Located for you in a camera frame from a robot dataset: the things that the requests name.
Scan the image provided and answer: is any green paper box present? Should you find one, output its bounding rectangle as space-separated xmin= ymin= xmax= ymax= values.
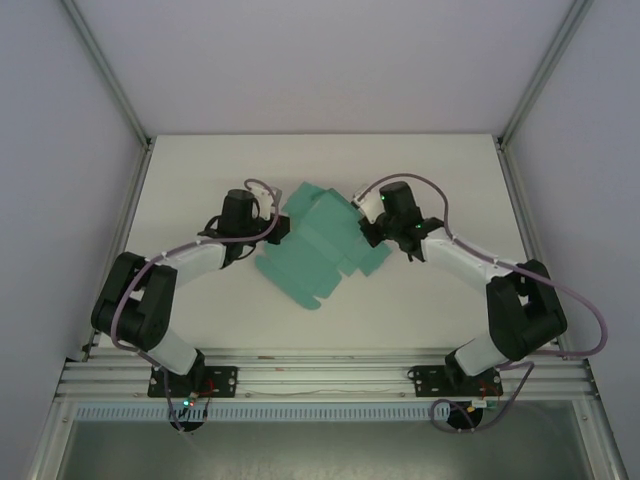
xmin=254 ymin=181 xmax=393 ymax=313

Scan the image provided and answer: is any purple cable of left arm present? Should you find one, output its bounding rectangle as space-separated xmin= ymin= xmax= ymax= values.
xmin=110 ymin=178 xmax=282 ymax=436

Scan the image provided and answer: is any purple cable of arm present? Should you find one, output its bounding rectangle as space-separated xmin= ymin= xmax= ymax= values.
xmin=357 ymin=172 xmax=612 ymax=435
xmin=110 ymin=178 xmax=282 ymax=436

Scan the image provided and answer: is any aluminium side rail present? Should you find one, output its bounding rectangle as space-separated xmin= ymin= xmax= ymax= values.
xmin=496 ymin=142 xmax=569 ymax=360
xmin=79 ymin=142 xmax=155 ymax=362

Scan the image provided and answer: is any wide aluminium base rail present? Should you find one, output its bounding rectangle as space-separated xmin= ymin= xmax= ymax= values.
xmin=55 ymin=348 xmax=600 ymax=402

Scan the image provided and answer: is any aluminium frame post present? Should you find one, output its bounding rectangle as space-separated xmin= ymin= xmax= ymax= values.
xmin=63 ymin=0 xmax=153 ymax=146
xmin=497 ymin=0 xmax=594 ymax=146

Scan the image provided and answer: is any slotted grey cable duct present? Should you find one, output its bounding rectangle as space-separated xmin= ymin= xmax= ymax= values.
xmin=73 ymin=404 xmax=572 ymax=422

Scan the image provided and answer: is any black round cable grommet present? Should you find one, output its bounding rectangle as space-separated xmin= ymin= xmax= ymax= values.
xmin=170 ymin=415 xmax=205 ymax=434
xmin=445 ymin=402 xmax=482 ymax=432

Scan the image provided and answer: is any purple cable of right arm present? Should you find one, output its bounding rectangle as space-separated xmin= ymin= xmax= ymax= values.
xmin=357 ymin=172 xmax=612 ymax=435

